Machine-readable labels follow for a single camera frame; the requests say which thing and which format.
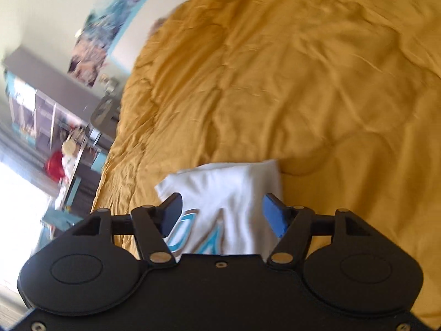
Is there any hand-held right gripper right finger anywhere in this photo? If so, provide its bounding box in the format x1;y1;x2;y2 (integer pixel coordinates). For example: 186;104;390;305
263;193;374;269

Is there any colourful wall poster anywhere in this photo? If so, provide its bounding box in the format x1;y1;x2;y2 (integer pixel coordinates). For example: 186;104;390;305
68;34;110;87

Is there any red object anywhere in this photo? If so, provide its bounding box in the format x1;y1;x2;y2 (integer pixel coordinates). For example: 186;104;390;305
44;151;67;182

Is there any grey desk shelf unit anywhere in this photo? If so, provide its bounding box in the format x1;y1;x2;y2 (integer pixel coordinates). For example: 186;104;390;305
3;48;116;214

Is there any yellow blanket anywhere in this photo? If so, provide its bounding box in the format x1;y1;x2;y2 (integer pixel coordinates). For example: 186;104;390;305
90;0;441;328

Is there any purple blue wall poster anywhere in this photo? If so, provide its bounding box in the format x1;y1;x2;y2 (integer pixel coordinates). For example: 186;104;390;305
83;0;166;44

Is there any white shirt with blue print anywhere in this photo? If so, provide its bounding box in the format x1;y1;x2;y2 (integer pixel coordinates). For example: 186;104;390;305
155;159;285;263

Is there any grey desk chair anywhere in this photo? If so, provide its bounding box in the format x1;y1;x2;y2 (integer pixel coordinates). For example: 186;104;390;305
85;93;122;147

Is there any white blue-trimmed headboard panel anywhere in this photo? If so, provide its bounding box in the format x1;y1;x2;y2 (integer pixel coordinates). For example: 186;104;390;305
111;0;173;74

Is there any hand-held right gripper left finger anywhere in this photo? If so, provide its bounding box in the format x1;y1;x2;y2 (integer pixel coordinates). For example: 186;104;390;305
71;192;183;269

